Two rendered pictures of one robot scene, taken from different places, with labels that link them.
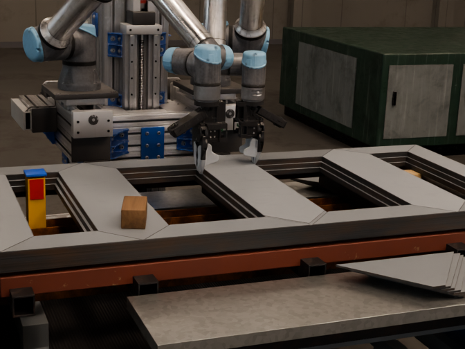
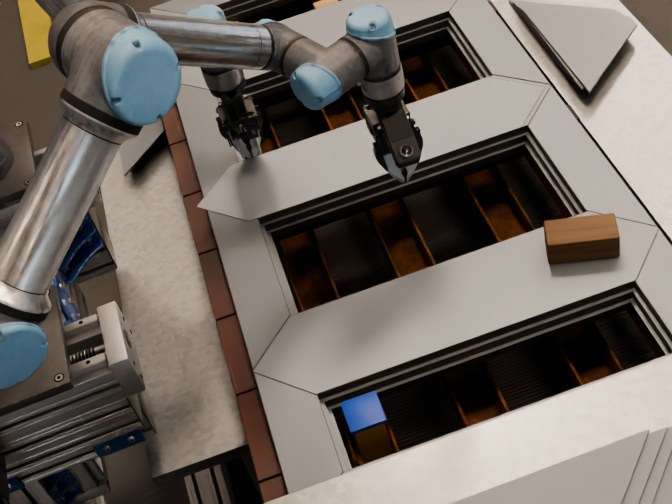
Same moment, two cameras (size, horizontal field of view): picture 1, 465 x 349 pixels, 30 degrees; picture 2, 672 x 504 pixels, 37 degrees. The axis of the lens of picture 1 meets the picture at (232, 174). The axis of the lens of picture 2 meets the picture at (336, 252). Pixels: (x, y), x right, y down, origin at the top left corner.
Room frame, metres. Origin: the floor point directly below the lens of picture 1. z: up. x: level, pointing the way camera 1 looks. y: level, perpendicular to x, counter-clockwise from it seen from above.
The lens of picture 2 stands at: (2.14, 1.45, 2.21)
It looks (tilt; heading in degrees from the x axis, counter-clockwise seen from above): 46 degrees down; 287
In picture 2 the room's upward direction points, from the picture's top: 16 degrees counter-clockwise
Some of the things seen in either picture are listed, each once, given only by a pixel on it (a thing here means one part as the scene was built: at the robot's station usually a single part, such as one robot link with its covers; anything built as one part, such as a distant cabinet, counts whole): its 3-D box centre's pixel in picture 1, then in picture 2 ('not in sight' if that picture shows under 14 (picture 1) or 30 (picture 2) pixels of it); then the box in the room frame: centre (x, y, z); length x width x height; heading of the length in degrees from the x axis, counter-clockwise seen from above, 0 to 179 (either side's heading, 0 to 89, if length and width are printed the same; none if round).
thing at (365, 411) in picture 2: (34, 174); (364, 414); (2.44, 0.58, 0.88); 0.06 x 0.06 x 0.02; 21
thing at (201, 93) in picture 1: (206, 93); (379, 79); (2.41, 0.08, 1.15); 0.08 x 0.08 x 0.05
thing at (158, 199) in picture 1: (251, 197); (154, 230); (3.01, -0.07, 0.67); 1.30 x 0.20 x 0.03; 111
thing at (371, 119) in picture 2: (208, 121); (387, 112); (2.41, 0.07, 1.07); 0.09 x 0.08 x 0.12; 112
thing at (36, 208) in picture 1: (35, 207); (374, 448); (2.44, 0.58, 0.78); 0.05 x 0.05 x 0.19; 21
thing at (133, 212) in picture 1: (134, 212); (581, 238); (2.09, 0.24, 0.89); 0.12 x 0.06 x 0.05; 4
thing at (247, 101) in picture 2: (249, 118); (235, 107); (2.72, -0.05, 1.01); 0.09 x 0.08 x 0.12; 112
